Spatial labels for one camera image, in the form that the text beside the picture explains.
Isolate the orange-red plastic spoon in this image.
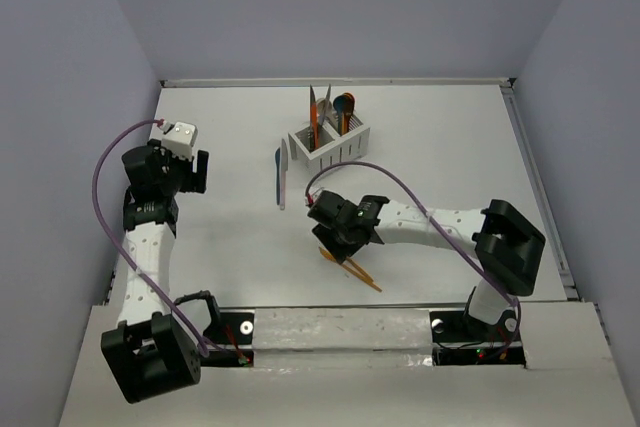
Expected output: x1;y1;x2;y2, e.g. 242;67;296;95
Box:
344;93;355;118

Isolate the blue plastic spoon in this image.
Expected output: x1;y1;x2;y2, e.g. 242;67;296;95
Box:
333;93;346;135

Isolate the yellow plastic knife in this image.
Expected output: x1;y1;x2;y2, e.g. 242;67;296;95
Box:
349;259;373;282
318;247;382;293

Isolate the blue plastic knife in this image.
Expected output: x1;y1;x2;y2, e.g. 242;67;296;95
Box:
274;147;281;206

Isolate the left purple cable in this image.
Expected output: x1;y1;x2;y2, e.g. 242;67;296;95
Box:
91;119;246;361

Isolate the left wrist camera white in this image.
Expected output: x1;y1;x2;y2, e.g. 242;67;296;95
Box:
160;121;198;161

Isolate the pink plastic knife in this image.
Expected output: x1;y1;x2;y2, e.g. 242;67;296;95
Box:
279;138;289;210

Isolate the metal knife black handle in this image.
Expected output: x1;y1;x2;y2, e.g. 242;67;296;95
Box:
307;85;318;152

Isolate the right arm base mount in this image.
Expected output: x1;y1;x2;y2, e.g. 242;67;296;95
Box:
430;310;526;366

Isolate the white two-compartment utensil caddy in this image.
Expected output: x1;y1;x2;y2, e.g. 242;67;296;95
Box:
288;115;371;177

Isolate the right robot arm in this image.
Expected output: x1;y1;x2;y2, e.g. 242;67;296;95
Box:
308;191;546;339

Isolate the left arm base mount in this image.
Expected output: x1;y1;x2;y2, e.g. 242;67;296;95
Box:
201;310;255;368

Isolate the metal knife teal handle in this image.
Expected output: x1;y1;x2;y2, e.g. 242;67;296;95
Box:
316;86;332;126

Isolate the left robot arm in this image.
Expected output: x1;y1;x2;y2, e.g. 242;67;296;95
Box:
100;140;221;404

